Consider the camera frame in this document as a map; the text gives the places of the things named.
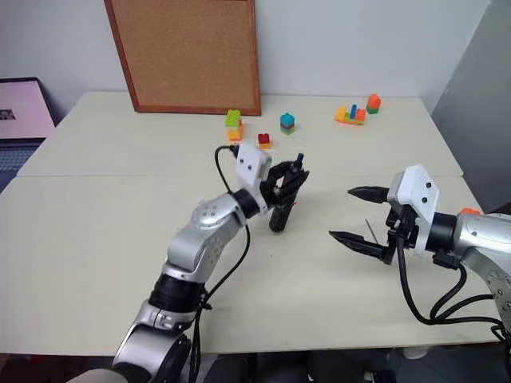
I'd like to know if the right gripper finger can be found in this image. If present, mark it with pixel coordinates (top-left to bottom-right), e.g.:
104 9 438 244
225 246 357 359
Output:
347 184 390 206
327 230 391 265

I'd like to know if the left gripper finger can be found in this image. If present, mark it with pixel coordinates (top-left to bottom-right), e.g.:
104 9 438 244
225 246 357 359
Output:
280 170 311 205
267 160 299 188

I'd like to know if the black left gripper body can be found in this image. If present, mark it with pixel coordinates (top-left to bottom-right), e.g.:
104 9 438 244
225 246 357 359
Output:
259 173 283 211

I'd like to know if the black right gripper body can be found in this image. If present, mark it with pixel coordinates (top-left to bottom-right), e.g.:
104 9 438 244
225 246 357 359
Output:
381 203 420 266

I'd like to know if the thin metal screwdriver bit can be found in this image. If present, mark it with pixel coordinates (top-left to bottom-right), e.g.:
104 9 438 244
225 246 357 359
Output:
365 216 379 245

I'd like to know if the teal striped block stack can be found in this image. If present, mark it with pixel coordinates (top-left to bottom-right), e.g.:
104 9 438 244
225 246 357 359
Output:
279 112 297 136

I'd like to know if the green yellow orange block stack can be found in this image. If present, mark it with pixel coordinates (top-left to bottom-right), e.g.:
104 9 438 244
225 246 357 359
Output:
224 109 245 144

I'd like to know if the orange yellow block structure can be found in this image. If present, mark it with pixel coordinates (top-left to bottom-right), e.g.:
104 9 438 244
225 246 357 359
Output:
334 104 368 127

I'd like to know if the white object under table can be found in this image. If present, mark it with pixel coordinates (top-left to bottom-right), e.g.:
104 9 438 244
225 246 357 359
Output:
402 345 433 359

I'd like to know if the beige rounded shape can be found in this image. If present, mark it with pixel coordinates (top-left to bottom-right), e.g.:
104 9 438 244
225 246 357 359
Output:
65 366 123 383

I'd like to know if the open laptop with pink screen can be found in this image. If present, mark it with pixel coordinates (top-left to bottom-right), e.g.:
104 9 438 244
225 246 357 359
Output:
0 77 56 193

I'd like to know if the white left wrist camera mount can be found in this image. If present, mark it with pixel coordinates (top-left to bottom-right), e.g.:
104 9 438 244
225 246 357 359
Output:
234 144 273 213

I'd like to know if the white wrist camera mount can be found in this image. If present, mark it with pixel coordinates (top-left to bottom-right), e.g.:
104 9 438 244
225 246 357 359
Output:
388 164 441 257
234 144 273 213

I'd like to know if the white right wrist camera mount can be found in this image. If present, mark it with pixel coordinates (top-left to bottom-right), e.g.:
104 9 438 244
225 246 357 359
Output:
388 164 441 257

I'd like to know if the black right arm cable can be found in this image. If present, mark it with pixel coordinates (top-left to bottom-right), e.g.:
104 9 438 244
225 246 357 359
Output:
394 235 511 344

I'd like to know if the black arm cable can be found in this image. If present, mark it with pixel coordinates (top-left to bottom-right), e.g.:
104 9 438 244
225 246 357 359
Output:
394 235 511 344
189 145 252 383

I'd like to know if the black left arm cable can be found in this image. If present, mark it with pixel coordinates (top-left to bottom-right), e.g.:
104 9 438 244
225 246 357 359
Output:
189 145 252 383

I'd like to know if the cork board with wooden frame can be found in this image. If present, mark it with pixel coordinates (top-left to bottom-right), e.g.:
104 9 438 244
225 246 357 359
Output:
103 0 263 117

